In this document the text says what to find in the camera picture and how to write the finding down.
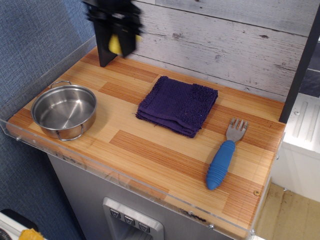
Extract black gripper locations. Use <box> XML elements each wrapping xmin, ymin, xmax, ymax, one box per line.
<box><xmin>83</xmin><ymin>0</ymin><xmax>143</xmax><ymax>57</ymax></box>

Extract yellow toy corn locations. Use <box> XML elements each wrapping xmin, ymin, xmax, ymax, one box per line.
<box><xmin>109</xmin><ymin>34</ymin><xmax>142</xmax><ymax>57</ymax></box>

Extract folded violet cloth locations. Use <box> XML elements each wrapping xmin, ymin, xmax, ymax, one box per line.
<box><xmin>136</xmin><ymin>76</ymin><xmax>218</xmax><ymax>138</ymax></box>

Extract small steel pot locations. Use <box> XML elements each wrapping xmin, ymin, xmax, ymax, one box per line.
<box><xmin>31</xmin><ymin>81</ymin><xmax>98</xmax><ymax>141</ymax></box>

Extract silver dispenser panel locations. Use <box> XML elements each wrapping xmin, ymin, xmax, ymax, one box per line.
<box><xmin>102</xmin><ymin>197</ymin><xmax>165</xmax><ymax>240</ymax></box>

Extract white ridged side counter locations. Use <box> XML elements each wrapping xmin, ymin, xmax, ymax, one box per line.
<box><xmin>284</xmin><ymin>93</ymin><xmax>320</xmax><ymax>154</ymax></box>

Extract yellow object at corner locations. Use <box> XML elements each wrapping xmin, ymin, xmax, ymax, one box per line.
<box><xmin>18</xmin><ymin>228</ymin><xmax>44</xmax><ymax>240</ymax></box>

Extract black mesh object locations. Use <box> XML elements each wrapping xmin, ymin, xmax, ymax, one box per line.
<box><xmin>0</xmin><ymin>227</ymin><xmax>16</xmax><ymax>240</ymax></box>

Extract left black post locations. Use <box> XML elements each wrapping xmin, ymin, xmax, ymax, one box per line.
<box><xmin>93</xmin><ymin>22</ymin><xmax>118</xmax><ymax>68</ymax></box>

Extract black post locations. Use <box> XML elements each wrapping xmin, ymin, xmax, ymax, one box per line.
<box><xmin>93</xmin><ymin>22</ymin><xmax>118</xmax><ymax>68</ymax></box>
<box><xmin>278</xmin><ymin>5</ymin><xmax>320</xmax><ymax>124</ymax></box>

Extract clear acrylic guard rail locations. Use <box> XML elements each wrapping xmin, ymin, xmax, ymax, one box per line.
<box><xmin>0</xmin><ymin>34</ymin><xmax>289</xmax><ymax>240</ymax></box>

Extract blue handled fork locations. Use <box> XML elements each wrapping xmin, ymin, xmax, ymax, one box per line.
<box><xmin>206</xmin><ymin>117</ymin><xmax>249</xmax><ymax>190</ymax></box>

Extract right black post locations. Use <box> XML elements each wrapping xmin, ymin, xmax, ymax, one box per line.
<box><xmin>278</xmin><ymin>5</ymin><xmax>320</xmax><ymax>124</ymax></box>

